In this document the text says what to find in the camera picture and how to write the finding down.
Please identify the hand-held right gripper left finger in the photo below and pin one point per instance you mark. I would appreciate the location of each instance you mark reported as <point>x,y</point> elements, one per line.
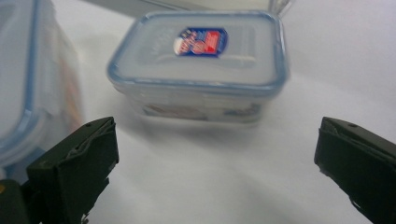
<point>71,168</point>

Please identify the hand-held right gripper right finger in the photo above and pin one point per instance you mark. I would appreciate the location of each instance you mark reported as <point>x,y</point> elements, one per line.
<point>361,161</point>

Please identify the large clear lidded food container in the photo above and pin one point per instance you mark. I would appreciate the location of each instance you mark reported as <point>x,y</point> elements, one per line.
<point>18,77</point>

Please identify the small clear lidded food container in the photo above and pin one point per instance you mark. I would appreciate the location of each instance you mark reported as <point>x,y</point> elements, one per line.
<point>199,71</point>

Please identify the wooden-edged white board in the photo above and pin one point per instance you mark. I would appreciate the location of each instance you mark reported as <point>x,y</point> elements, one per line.
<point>202,174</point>

